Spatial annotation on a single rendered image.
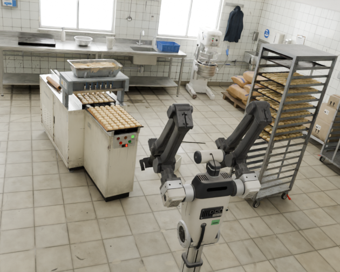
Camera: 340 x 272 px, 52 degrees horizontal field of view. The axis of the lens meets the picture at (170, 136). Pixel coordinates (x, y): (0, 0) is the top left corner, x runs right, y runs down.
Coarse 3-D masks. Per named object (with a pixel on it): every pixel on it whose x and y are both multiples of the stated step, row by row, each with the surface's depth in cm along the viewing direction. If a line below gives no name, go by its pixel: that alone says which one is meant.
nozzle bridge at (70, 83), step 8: (64, 72) 396; (72, 72) 399; (120, 72) 424; (64, 80) 382; (72, 80) 374; (80, 80) 378; (88, 80) 382; (96, 80) 387; (104, 80) 392; (112, 80) 398; (120, 80) 413; (128, 80) 409; (64, 88) 386; (72, 88) 377; (80, 88) 391; (88, 88) 396; (104, 88) 405; (112, 88) 409; (120, 88) 413; (64, 96) 390; (120, 96) 426; (64, 104) 394
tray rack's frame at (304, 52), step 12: (276, 48) 352; (288, 48) 362; (300, 48) 372; (312, 48) 383; (336, 60) 364; (312, 72) 389; (324, 84) 376; (312, 120) 394; (288, 144) 430; (300, 156) 415; (264, 180) 443; (276, 180) 447; (264, 192) 419; (276, 192) 422; (288, 192) 432
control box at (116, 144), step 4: (116, 136) 347; (120, 136) 349; (124, 136) 351; (128, 136) 354; (116, 140) 348; (120, 140) 351; (124, 140) 354; (128, 140) 356; (132, 140) 359; (116, 144) 350; (124, 144) 356; (128, 144) 359; (132, 144) 361
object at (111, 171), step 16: (96, 128) 372; (96, 144) 378; (112, 144) 352; (96, 160) 385; (112, 160) 361; (128, 160) 372; (96, 176) 392; (112, 176) 370; (128, 176) 382; (112, 192) 380; (128, 192) 397
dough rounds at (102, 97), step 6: (78, 96) 406; (84, 96) 408; (90, 96) 411; (96, 96) 413; (102, 96) 416; (108, 96) 419; (84, 102) 392; (90, 102) 396; (96, 102) 399; (102, 102) 403
